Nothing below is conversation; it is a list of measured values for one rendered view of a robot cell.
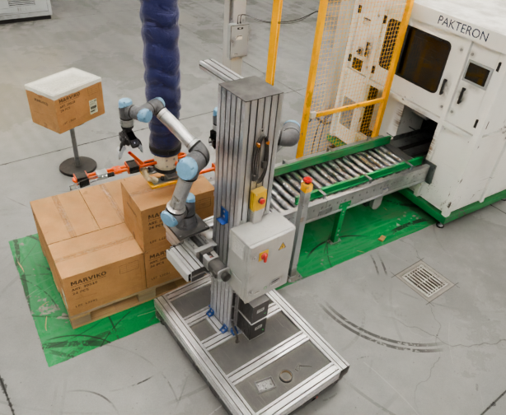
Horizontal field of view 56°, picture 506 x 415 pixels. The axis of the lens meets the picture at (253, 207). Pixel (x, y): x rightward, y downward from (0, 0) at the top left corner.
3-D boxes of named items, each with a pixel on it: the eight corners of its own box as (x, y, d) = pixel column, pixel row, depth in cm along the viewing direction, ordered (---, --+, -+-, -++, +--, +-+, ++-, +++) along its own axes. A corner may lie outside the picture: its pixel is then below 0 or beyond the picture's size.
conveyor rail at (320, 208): (421, 179, 497) (426, 163, 485) (424, 181, 494) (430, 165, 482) (227, 246, 391) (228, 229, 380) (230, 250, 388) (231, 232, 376)
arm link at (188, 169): (185, 220, 302) (210, 157, 265) (171, 232, 291) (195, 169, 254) (171, 209, 303) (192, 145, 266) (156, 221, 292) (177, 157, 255)
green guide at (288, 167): (382, 138, 528) (385, 132, 523) (389, 143, 521) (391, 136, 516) (261, 173, 455) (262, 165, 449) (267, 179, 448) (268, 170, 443)
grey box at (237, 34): (245, 54, 445) (247, 21, 427) (247, 56, 442) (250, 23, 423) (226, 57, 436) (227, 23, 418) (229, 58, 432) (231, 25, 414)
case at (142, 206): (192, 202, 412) (192, 163, 388) (214, 229, 386) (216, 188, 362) (124, 222, 384) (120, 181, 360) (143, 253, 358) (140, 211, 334)
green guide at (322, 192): (419, 162, 493) (422, 155, 488) (427, 167, 487) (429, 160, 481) (293, 203, 420) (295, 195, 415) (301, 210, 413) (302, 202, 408)
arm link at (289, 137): (296, 154, 305) (222, 137, 305) (297, 146, 314) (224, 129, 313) (301, 138, 298) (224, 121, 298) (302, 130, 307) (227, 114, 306)
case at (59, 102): (60, 134, 470) (53, 96, 446) (32, 122, 485) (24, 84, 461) (105, 113, 512) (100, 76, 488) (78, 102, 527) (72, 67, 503)
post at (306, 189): (292, 271, 432) (307, 179, 371) (296, 276, 428) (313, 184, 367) (285, 273, 429) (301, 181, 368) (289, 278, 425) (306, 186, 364)
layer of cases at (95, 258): (166, 202, 475) (164, 168, 451) (213, 264, 410) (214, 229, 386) (39, 237, 420) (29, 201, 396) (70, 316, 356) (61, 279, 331)
